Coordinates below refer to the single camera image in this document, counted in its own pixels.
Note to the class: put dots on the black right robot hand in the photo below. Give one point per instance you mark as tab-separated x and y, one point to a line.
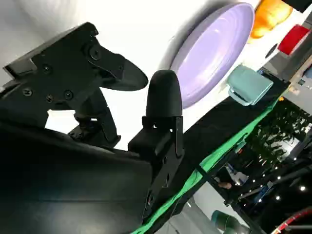
73	182

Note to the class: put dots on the green cloth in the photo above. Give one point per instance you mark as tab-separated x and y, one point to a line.
219	151

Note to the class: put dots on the person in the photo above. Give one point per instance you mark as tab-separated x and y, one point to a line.
225	181

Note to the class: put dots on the black cloth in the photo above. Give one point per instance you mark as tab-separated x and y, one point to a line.
219	117

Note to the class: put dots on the lilac plate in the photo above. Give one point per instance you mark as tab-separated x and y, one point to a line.
214	53

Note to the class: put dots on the black truss with lights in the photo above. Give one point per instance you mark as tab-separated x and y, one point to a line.
268	185

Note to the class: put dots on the pale green mug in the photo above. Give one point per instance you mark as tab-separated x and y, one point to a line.
251	85

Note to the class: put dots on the green leafy plant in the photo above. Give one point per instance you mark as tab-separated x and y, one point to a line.
280	136

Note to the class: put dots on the black round table grommet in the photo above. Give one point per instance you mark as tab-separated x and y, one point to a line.
271	50

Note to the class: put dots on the red box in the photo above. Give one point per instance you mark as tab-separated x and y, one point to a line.
293	40

